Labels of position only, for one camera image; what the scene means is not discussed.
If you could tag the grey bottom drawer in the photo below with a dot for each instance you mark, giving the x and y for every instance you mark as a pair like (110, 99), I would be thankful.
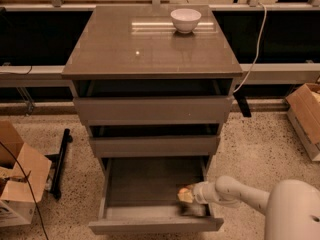
(140, 195)

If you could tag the cardboard box left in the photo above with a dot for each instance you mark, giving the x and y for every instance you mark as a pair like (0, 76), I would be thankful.
(24, 175)

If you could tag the black metal stand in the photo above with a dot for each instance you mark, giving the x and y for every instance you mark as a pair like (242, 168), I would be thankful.
(57, 164)

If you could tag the grey middle drawer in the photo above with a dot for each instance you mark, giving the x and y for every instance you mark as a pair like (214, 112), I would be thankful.
(155, 140)

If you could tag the black table leg bracket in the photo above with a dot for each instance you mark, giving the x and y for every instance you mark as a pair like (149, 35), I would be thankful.
(243, 104)

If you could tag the cardboard box right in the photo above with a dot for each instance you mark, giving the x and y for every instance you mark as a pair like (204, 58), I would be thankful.
(304, 115)

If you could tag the grey top drawer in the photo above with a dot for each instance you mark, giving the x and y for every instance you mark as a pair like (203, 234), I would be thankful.
(147, 102)

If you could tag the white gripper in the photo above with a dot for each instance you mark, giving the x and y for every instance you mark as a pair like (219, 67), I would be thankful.
(200, 193)

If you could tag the grey drawer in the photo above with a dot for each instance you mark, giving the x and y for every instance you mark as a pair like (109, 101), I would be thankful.
(155, 140)
(140, 195)
(147, 102)

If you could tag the grey drawer cabinet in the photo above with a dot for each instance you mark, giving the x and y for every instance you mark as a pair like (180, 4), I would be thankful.
(140, 43)

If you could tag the white ceramic bowl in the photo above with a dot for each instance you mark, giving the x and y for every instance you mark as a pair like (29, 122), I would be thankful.
(185, 20)

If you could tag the cardboard box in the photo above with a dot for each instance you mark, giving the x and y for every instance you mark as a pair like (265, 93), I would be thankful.
(24, 175)
(304, 115)

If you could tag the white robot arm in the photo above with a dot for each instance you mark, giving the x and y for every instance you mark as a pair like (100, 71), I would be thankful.
(291, 209)

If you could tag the orange fruit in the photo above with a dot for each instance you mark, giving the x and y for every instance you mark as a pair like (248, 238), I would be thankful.
(182, 195)

